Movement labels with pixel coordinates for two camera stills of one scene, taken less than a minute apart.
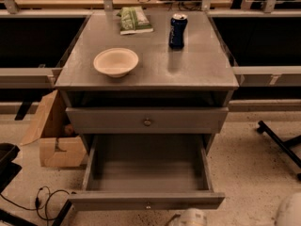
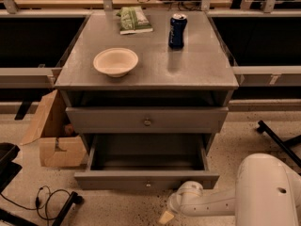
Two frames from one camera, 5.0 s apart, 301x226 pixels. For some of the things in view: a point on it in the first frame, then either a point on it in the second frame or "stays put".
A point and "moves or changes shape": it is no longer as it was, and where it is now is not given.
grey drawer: (147, 172) moves or changes shape
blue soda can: (178, 24) stays put
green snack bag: (134, 21) stays put
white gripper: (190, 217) to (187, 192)
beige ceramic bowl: (116, 62) stays put
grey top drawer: (150, 120) stays put
